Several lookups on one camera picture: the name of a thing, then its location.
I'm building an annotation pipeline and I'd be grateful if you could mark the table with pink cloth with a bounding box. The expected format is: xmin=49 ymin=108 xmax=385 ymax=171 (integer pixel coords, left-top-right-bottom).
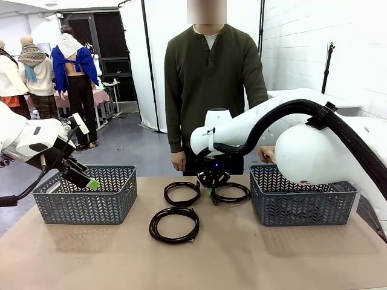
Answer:
xmin=54 ymin=89 xmax=111 ymax=127

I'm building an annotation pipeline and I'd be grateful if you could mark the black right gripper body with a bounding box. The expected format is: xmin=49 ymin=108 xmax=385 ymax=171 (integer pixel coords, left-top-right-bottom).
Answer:
xmin=200 ymin=156 xmax=228 ymax=178

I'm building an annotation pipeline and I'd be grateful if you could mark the person's right hand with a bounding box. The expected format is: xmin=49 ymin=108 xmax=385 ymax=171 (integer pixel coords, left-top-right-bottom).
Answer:
xmin=171 ymin=152 xmax=187 ymax=173

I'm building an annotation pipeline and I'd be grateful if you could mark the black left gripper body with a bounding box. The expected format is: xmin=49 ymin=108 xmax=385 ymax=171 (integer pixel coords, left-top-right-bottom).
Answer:
xmin=48 ymin=138 xmax=80 ymax=176

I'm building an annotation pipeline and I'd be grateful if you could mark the grey plastic lattice basket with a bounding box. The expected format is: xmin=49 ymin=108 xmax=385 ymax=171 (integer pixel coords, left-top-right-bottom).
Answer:
xmin=31 ymin=164 xmax=138 ymax=225
xmin=249 ymin=164 xmax=359 ymax=227

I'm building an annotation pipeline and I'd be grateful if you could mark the mannequin with knit hat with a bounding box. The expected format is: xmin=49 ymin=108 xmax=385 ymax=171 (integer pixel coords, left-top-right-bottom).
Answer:
xmin=18 ymin=36 xmax=57 ymax=120

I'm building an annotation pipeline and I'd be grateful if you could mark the person's left hand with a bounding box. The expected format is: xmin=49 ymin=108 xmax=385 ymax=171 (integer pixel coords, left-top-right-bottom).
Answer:
xmin=258 ymin=145 xmax=276 ymax=166

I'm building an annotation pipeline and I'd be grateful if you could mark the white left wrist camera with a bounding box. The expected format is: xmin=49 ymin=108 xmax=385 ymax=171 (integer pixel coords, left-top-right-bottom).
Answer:
xmin=71 ymin=113 xmax=90 ymax=135

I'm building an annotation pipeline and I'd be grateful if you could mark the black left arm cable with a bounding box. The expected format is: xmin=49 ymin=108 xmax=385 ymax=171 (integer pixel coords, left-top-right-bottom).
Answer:
xmin=0 ymin=126 xmax=76 ymax=208

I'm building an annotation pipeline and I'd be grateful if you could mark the mannequin with blue garment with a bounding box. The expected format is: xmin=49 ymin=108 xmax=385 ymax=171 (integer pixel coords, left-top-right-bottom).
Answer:
xmin=50 ymin=25 xmax=100 ymax=149

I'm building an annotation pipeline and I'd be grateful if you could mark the thin black figure-eight power cable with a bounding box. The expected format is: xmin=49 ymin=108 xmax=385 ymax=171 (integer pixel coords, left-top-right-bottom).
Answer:
xmin=148 ymin=207 xmax=200 ymax=244

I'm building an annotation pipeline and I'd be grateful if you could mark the black right arm cable sleeve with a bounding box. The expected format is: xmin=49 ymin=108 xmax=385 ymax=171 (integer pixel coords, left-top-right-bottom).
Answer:
xmin=213 ymin=98 xmax=387 ymax=182

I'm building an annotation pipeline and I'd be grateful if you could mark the thin black USB cable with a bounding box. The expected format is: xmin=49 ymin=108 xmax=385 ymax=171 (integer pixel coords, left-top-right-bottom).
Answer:
xmin=163 ymin=180 xmax=202 ymax=208

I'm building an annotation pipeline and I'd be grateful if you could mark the mannequin in cream coat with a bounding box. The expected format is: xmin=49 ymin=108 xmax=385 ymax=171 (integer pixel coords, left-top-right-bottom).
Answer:
xmin=0 ymin=39 xmax=30 ymax=118

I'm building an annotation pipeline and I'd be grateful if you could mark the black mesh door panel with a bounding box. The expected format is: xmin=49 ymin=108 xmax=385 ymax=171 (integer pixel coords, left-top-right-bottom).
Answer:
xmin=60 ymin=11 xmax=137 ymax=103

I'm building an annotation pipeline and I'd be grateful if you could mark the white partition screen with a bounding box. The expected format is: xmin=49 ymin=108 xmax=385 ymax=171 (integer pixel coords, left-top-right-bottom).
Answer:
xmin=119 ymin=0 xmax=170 ymax=134

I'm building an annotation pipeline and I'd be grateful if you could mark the person in green sweater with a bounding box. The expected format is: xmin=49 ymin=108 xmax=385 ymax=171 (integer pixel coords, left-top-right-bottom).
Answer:
xmin=164 ymin=0 xmax=276 ymax=176

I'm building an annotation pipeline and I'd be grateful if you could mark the person's right forearm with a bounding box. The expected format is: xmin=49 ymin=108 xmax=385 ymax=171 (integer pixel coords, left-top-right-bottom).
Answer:
xmin=165 ymin=111 xmax=186 ymax=153

